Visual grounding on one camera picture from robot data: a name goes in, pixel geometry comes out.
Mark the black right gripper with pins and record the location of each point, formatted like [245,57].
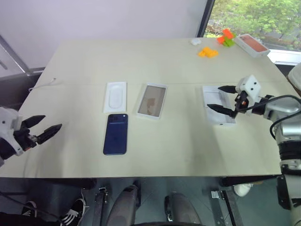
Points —
[241,102]

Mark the white phone box lid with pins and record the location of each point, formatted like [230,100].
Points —
[115,97]

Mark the white shallow phone box half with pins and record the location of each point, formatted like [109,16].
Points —
[152,101]

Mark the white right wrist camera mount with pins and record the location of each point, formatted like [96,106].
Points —
[250,86]

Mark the dark blue smartphone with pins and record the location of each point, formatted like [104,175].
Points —
[115,134]

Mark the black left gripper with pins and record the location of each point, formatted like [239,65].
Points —
[24,140]

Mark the white window sill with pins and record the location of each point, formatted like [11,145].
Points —
[287,56]

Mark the white shoe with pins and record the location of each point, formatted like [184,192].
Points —
[242,189]

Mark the black sneaker white stripes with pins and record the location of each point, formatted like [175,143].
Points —
[70,213]
[29,209]

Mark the grey metal frame bars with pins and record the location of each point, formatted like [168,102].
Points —
[14,54]

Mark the metal clamp bracket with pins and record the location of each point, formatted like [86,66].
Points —
[102,195]
[216,195]

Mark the person's beige trouser leg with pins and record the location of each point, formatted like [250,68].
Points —
[295,77]

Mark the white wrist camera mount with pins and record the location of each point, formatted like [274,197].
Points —
[250,86]
[9,120]

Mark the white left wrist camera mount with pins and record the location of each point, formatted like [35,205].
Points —
[9,120]

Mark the orange and green blocks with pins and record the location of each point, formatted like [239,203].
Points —
[229,42]

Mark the black window frame post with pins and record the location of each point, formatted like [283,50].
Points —
[205,18]

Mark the white box orange top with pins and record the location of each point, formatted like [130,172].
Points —
[251,46]

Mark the white earbuds case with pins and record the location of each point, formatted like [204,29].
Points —
[195,42]

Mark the white box base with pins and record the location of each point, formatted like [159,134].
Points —
[215,97]

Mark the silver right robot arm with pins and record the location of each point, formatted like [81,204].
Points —
[285,109]

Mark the orange toy block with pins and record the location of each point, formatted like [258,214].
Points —
[227,33]
[221,40]

